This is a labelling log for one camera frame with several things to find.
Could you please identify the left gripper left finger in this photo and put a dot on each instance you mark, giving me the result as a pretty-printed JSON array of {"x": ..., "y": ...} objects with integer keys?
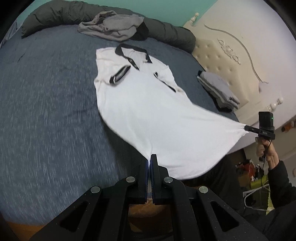
[{"x": 99, "y": 212}]

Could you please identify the black garment under sweater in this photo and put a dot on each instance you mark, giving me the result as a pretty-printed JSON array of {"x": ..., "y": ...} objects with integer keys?
[{"x": 142, "y": 33}]

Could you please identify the black sleeve right forearm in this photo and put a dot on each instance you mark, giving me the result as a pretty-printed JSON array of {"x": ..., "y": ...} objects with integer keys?
[{"x": 279, "y": 224}]

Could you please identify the cream tufted headboard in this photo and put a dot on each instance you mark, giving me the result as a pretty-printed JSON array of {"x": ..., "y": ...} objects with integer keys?
[{"x": 250, "y": 46}]

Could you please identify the dark grey rolled duvet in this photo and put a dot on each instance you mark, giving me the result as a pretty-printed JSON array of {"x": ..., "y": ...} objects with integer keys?
[{"x": 55, "y": 13}]

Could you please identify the folded grey clothes stack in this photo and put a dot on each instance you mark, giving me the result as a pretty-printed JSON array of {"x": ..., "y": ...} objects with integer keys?
[{"x": 218, "y": 88}]

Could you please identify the person's right hand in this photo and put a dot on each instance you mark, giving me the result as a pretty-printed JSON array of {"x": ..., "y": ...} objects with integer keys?
[{"x": 268, "y": 155}]

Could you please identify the white polo shirt black trim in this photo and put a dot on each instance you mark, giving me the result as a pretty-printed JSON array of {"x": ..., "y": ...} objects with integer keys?
[{"x": 139, "y": 100}]

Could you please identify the grey knit sweater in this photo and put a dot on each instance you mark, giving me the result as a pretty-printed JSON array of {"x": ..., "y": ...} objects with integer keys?
[{"x": 111, "y": 26}]

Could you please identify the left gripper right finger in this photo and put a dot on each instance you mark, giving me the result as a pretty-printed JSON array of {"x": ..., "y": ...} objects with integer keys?
[{"x": 197, "y": 214}]

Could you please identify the blue patterned bed sheet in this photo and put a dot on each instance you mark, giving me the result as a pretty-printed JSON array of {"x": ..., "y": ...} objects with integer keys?
[{"x": 54, "y": 143}]

